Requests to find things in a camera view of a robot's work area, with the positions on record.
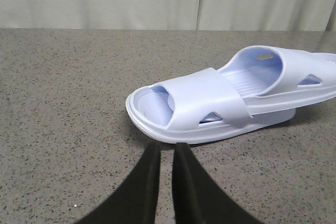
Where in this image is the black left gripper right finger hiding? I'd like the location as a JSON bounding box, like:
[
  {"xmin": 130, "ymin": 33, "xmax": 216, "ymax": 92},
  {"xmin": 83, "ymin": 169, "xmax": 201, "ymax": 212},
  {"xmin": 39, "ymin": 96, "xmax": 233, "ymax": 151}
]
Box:
[{"xmin": 172, "ymin": 143, "xmax": 261, "ymax": 223}]

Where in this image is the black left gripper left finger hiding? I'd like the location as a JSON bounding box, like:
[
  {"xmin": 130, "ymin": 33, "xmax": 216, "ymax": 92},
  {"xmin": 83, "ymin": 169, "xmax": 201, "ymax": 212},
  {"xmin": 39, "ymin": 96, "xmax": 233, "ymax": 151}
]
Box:
[{"xmin": 77, "ymin": 142, "xmax": 161, "ymax": 223}]

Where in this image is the light blue slipper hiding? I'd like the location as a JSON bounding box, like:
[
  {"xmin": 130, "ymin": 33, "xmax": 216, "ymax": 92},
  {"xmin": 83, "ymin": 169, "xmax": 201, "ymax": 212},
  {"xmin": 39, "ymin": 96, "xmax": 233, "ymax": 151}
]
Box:
[
  {"xmin": 125, "ymin": 68, "xmax": 296, "ymax": 144},
  {"xmin": 219, "ymin": 46, "xmax": 335, "ymax": 114}
]

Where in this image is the beige curtain backdrop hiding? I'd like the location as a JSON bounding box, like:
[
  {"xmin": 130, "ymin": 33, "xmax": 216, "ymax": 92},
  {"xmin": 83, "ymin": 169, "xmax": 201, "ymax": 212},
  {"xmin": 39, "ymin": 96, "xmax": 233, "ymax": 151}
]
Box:
[{"xmin": 1, "ymin": 0, "xmax": 335, "ymax": 31}]

